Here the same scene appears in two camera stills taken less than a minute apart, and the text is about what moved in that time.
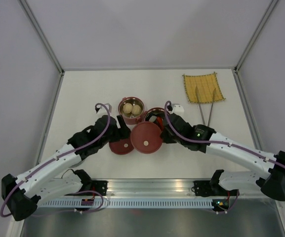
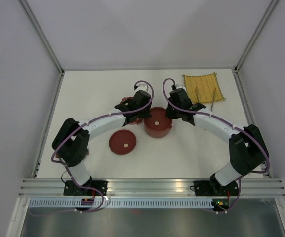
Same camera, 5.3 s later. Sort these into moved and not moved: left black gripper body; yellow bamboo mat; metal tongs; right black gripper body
Moved: right black gripper body; left black gripper body
Not moved: yellow bamboo mat; metal tongs
